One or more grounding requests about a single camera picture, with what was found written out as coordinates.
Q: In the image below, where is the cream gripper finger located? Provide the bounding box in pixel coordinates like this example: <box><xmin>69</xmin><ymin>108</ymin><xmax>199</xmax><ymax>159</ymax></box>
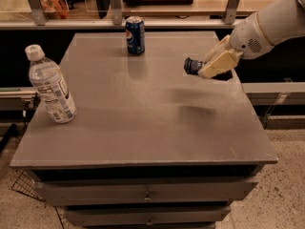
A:
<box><xmin>198</xmin><ymin>49</ymin><xmax>242</xmax><ymax>78</ymax></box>
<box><xmin>205</xmin><ymin>35</ymin><xmax>232</xmax><ymax>62</ymax></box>

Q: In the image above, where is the white rounded gripper body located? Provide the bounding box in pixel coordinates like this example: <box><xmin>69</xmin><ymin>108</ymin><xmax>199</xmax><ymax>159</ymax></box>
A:
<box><xmin>230</xmin><ymin>12</ymin><xmax>274</xmax><ymax>59</ymax></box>

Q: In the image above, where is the blue rxbar blueberry wrapper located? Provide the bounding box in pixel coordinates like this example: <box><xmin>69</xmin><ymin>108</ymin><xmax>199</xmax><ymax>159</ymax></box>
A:
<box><xmin>184</xmin><ymin>57</ymin><xmax>203</xmax><ymax>75</ymax></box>

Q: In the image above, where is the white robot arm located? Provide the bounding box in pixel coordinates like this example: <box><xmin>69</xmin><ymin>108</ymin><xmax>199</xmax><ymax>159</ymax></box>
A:
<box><xmin>198</xmin><ymin>0</ymin><xmax>305</xmax><ymax>78</ymax></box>

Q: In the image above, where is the clear plastic water bottle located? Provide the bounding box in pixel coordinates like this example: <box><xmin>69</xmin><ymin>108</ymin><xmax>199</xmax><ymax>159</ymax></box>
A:
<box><xmin>25</xmin><ymin>44</ymin><xmax>76</xmax><ymax>123</ymax></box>

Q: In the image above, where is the blue pepsi can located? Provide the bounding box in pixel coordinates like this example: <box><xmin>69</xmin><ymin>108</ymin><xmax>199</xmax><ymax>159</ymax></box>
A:
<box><xmin>125</xmin><ymin>16</ymin><xmax>145</xmax><ymax>55</ymax></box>

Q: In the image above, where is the grey drawer cabinet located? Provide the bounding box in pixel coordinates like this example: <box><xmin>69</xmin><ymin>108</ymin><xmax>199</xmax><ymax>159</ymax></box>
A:
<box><xmin>11</xmin><ymin>31</ymin><xmax>276</xmax><ymax>229</ymax></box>

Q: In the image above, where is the orange snack bag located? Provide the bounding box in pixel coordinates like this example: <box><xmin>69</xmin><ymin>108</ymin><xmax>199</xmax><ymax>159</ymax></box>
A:
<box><xmin>40</xmin><ymin>0</ymin><xmax>69</xmax><ymax>19</ymax></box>

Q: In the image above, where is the lower grey drawer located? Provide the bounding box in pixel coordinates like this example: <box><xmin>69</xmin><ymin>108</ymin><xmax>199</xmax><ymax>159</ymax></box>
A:
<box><xmin>65</xmin><ymin>206</ymin><xmax>231</xmax><ymax>227</ymax></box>

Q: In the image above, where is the grey drawer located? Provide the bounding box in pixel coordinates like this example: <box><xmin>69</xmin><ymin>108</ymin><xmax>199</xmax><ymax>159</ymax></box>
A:
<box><xmin>34</xmin><ymin>177</ymin><xmax>257</xmax><ymax>206</ymax></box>
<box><xmin>65</xmin><ymin>206</ymin><xmax>231</xmax><ymax>227</ymax></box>

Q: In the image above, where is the upper grey drawer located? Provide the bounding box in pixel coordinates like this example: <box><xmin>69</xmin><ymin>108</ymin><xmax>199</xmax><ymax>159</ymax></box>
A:
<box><xmin>34</xmin><ymin>177</ymin><xmax>257</xmax><ymax>206</ymax></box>

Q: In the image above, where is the metal shelf rail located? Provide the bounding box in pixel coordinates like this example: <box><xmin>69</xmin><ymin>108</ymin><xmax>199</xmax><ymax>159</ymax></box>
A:
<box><xmin>0</xmin><ymin>17</ymin><xmax>241</xmax><ymax>31</ymax></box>

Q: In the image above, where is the black wire rack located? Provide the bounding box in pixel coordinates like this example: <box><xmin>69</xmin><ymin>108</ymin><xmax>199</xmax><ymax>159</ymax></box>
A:
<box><xmin>11</xmin><ymin>171</ymin><xmax>43</xmax><ymax>201</ymax></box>

